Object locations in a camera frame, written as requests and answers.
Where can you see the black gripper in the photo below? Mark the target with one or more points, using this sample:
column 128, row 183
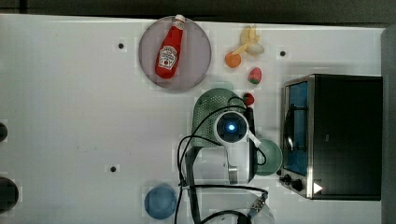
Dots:
column 250, row 119

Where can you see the green plastic strainer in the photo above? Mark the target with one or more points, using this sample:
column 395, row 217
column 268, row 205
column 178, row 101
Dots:
column 208, row 106

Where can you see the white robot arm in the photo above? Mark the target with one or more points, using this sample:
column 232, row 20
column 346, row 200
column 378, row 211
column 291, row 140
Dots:
column 232, row 160

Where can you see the red toy strawberry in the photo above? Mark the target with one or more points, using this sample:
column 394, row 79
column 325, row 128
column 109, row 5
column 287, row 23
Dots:
column 248, row 99

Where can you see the pink toy strawberry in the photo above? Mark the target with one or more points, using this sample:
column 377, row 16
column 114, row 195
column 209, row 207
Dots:
column 255, row 76

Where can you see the green cup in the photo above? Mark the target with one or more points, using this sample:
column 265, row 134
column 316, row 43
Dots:
column 269, row 157

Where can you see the toy orange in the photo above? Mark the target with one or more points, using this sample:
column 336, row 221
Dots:
column 233, row 60

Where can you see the peeled toy banana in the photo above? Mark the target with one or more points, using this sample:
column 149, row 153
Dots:
column 249, row 42

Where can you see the purple round plate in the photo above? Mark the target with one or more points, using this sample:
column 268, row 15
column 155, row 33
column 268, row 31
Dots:
column 195, row 54

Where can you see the black toaster oven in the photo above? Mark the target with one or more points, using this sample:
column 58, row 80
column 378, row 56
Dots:
column 331, row 137

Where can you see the red ketchup bottle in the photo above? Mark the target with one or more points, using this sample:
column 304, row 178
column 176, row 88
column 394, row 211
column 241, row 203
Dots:
column 169, row 52

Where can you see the small black cylinder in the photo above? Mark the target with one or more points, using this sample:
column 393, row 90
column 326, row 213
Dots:
column 3, row 132

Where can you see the large black cylinder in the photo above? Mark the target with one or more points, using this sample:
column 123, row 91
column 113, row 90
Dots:
column 9, row 194

